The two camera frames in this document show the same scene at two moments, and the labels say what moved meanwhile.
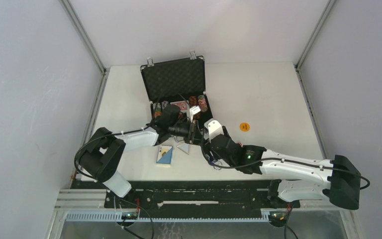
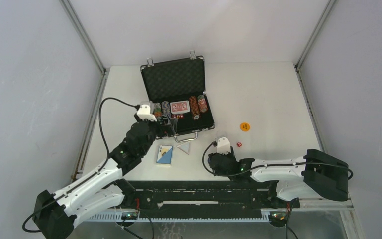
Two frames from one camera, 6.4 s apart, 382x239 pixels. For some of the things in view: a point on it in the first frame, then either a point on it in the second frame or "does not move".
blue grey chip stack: (164, 104) does not move
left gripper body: (187, 131) -> (155, 130)
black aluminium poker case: (176, 90) does not move
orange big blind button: (244, 127) does not move
